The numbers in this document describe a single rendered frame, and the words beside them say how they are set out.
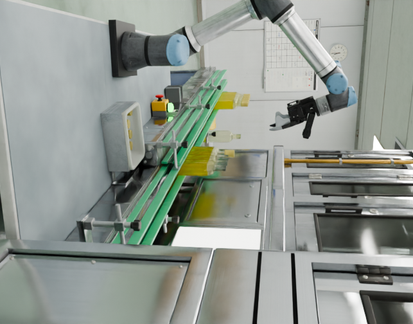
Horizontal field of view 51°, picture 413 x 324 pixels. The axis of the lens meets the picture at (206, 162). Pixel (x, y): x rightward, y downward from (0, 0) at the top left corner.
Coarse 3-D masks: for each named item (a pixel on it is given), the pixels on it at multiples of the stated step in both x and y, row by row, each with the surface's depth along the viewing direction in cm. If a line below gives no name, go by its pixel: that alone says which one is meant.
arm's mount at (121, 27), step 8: (112, 24) 159; (120, 24) 163; (128, 24) 171; (112, 32) 160; (120, 32) 163; (112, 40) 160; (120, 40) 163; (112, 48) 161; (120, 48) 164; (112, 56) 162; (120, 56) 164; (112, 64) 162; (120, 64) 164; (112, 72) 163; (120, 72) 164; (128, 72) 173; (136, 72) 181
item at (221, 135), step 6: (210, 132) 261; (216, 132) 261; (222, 132) 260; (228, 132) 260; (210, 138) 261; (216, 138) 260; (222, 138) 260; (228, 138) 259; (234, 138) 260; (240, 138) 260
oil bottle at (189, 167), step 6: (186, 162) 189; (192, 162) 189; (198, 162) 189; (204, 162) 188; (210, 162) 188; (180, 168) 189; (186, 168) 188; (192, 168) 188; (198, 168) 187; (204, 168) 187; (210, 168) 187; (180, 174) 190; (186, 174) 189; (192, 174) 189; (198, 174) 188; (204, 174) 188; (210, 174) 188
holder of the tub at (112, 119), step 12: (108, 108) 159; (120, 108) 158; (108, 120) 153; (120, 120) 152; (108, 132) 155; (120, 132) 154; (108, 144) 157; (120, 144) 156; (108, 156) 158; (120, 156) 158; (120, 168) 160; (120, 180) 165
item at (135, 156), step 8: (136, 104) 163; (136, 112) 168; (136, 120) 169; (136, 128) 170; (136, 136) 171; (128, 144) 155; (136, 144) 172; (144, 144) 173; (128, 152) 156; (136, 152) 173; (144, 152) 173; (128, 160) 158; (136, 160) 167
